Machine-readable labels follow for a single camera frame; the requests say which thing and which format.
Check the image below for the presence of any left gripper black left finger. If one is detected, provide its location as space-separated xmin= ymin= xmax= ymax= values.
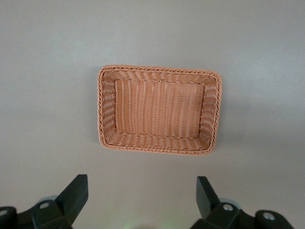
xmin=30 ymin=174 xmax=89 ymax=229

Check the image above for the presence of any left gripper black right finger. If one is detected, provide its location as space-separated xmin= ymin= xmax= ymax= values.
xmin=190 ymin=176 xmax=241 ymax=229

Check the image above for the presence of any brown wicker basket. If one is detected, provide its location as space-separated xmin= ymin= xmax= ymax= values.
xmin=98 ymin=64 xmax=224 ymax=157

